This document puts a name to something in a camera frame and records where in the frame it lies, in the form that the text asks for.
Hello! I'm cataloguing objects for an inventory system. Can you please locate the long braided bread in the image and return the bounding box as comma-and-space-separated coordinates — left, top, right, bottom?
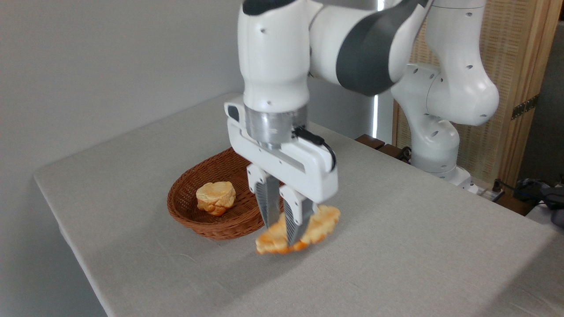
255, 204, 342, 256

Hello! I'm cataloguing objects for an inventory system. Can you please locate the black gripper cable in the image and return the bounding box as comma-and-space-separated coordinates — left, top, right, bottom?
293, 126, 337, 172

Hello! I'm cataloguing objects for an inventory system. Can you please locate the wooden rattan screen panel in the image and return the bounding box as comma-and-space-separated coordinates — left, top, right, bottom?
392, 0, 564, 191

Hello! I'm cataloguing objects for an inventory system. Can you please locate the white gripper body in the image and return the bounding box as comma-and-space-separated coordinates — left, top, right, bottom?
223, 99, 339, 204

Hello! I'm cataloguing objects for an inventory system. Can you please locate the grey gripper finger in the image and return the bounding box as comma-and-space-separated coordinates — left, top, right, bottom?
279, 184, 317, 247
246, 164, 282, 230

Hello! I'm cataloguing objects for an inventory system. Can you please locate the small round bread roll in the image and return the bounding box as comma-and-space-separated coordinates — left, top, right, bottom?
196, 181, 237, 217

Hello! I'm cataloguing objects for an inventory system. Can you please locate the black cable bundle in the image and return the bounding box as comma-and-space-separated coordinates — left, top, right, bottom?
491, 177, 564, 228

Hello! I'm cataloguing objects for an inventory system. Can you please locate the grey tablecloth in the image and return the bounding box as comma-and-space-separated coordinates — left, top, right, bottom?
33, 92, 564, 317

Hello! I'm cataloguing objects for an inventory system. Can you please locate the brass hinge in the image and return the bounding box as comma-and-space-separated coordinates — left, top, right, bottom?
511, 94, 539, 120

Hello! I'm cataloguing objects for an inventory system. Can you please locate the white power strip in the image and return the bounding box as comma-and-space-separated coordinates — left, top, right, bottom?
466, 184, 505, 203

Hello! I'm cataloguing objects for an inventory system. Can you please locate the brown wicker basket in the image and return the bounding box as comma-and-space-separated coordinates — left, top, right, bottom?
167, 147, 285, 240

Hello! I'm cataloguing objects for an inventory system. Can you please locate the dark wooden block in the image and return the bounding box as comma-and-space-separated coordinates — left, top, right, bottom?
379, 143, 411, 162
355, 134, 386, 151

